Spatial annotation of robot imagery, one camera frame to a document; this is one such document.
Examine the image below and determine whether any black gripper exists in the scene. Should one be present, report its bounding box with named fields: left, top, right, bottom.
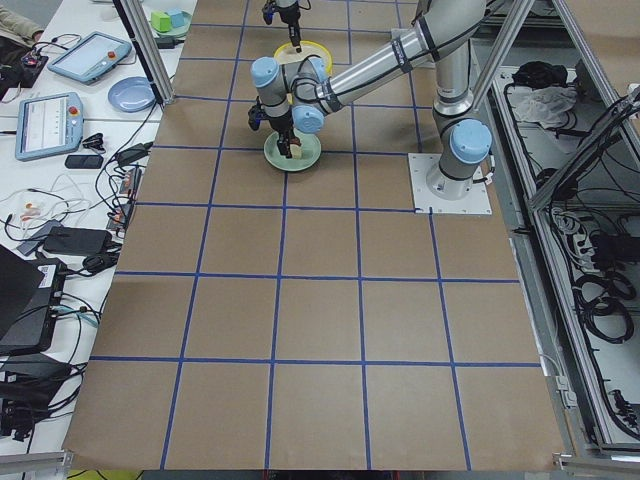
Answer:
left=268, top=22, right=301, bottom=158

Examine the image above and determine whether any white bun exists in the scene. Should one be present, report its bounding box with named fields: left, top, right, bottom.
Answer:
left=290, top=145, right=303, bottom=160

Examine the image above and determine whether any yellow steamer layer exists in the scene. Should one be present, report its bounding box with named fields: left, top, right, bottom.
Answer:
left=274, top=40, right=333, bottom=76

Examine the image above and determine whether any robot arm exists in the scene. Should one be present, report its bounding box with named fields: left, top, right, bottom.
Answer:
left=248, top=1, right=490, bottom=159
left=276, top=0, right=302, bottom=53

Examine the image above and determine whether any pale green plate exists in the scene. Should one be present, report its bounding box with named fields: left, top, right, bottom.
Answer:
left=263, top=129, right=322, bottom=172

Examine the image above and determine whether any blue foam block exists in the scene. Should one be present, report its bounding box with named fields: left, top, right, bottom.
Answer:
left=165, top=8, right=186, bottom=29

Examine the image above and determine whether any green bowl with blocks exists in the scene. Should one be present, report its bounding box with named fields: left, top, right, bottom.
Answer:
left=150, top=9, right=192, bottom=38

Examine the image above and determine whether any green foam block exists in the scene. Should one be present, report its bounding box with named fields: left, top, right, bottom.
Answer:
left=150, top=11, right=172, bottom=33

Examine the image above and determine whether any blue plate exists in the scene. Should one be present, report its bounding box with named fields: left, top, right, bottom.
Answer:
left=107, top=76, right=156, bottom=113

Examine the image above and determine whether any black power adapter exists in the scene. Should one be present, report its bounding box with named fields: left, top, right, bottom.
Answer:
left=115, top=142, right=153, bottom=167

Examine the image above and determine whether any upper teach pendant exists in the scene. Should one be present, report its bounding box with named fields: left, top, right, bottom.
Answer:
left=48, top=32, right=132, bottom=84

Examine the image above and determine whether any teach pendant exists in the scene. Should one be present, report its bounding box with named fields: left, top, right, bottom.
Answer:
left=48, top=32, right=132, bottom=84
left=15, top=92, right=84, bottom=161

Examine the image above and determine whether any lower teach pendant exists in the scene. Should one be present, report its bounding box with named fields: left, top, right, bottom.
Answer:
left=15, top=92, right=84, bottom=161

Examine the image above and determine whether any white cloth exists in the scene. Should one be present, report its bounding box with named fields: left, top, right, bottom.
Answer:
left=514, top=86, right=578, bottom=128

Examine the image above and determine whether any black laptop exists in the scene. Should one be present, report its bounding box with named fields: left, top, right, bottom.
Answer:
left=1, top=246, right=66, bottom=356

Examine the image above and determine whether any aluminium frame post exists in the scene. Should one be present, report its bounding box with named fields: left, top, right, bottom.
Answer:
left=113, top=0, right=175, bottom=107

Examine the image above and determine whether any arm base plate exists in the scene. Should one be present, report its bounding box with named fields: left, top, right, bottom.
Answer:
left=408, top=153, right=492, bottom=216

